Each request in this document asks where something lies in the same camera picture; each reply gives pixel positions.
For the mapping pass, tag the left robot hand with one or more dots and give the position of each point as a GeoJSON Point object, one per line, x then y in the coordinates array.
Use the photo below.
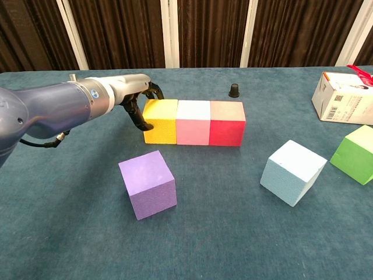
{"type": "Point", "coordinates": [128, 87]}

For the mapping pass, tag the yellow foam cube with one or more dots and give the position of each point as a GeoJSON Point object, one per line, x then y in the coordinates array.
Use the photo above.
{"type": "Point", "coordinates": [160, 131]}

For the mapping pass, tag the red foam cube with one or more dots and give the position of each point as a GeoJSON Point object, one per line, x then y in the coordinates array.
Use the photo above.
{"type": "Point", "coordinates": [227, 132]}

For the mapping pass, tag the green foam cube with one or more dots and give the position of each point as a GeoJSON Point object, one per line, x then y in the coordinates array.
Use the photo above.
{"type": "Point", "coordinates": [355, 157]}

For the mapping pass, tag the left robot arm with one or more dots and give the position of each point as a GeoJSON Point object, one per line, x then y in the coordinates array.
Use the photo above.
{"type": "Point", "coordinates": [49, 111]}

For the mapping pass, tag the dark brown curtain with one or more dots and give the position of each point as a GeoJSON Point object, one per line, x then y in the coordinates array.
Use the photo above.
{"type": "Point", "coordinates": [122, 35]}

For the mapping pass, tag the pink foam cube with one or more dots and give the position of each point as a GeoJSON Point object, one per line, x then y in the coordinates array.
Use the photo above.
{"type": "Point", "coordinates": [192, 131]}

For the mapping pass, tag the purple foam cube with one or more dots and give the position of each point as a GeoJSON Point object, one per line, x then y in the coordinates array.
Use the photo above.
{"type": "Point", "coordinates": [148, 183]}

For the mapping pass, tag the small black cap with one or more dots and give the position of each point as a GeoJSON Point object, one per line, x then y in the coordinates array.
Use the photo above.
{"type": "Point", "coordinates": [234, 91]}

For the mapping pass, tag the teal felt table cover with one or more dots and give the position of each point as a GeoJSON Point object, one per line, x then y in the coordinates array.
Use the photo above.
{"type": "Point", "coordinates": [204, 248]}

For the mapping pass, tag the light blue foam cube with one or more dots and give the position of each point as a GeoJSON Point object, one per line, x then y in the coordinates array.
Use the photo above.
{"type": "Point", "coordinates": [291, 175]}

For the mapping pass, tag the white printed cardboard box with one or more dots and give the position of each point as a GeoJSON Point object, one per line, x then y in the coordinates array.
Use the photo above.
{"type": "Point", "coordinates": [341, 99]}

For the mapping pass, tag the white frame post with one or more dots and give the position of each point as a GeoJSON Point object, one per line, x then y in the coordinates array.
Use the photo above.
{"type": "Point", "coordinates": [170, 35]}
{"type": "Point", "coordinates": [247, 38]}
{"type": "Point", "coordinates": [354, 41]}
{"type": "Point", "coordinates": [73, 38]}

